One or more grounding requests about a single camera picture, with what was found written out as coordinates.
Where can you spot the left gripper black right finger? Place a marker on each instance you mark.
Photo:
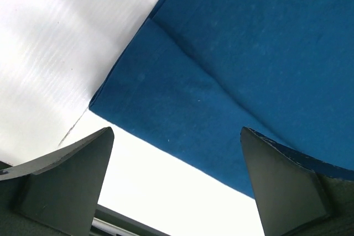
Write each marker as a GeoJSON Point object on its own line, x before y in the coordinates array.
{"type": "Point", "coordinates": [297, 194]}

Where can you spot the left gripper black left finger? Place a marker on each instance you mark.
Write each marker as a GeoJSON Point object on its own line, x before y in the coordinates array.
{"type": "Point", "coordinates": [56, 194]}

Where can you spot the dark blue printed t-shirt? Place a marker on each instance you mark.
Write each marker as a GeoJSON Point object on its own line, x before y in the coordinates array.
{"type": "Point", "coordinates": [198, 71]}

